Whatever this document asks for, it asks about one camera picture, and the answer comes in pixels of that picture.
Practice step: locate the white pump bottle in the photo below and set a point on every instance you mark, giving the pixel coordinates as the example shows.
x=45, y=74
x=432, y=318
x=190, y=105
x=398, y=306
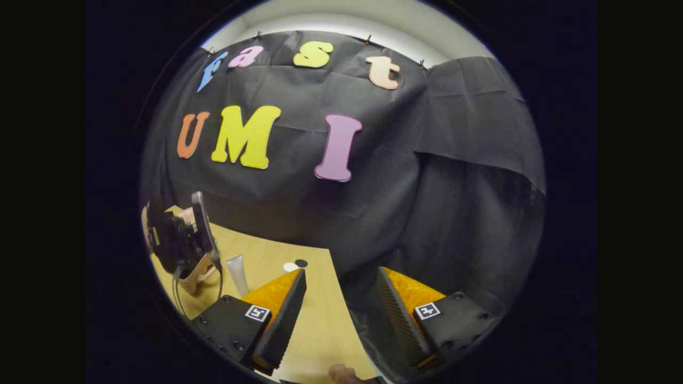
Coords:
x=290, y=266

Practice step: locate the black backdrop cloth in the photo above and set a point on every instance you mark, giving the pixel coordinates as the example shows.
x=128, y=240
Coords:
x=373, y=213

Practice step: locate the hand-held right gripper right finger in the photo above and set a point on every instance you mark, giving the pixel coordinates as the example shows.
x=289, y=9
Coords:
x=400, y=320

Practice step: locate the white squeeze tube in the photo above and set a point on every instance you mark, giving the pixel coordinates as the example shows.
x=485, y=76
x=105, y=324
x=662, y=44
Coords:
x=238, y=274

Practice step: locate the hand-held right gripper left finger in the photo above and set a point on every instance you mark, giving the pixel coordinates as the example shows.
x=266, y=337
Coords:
x=283, y=325

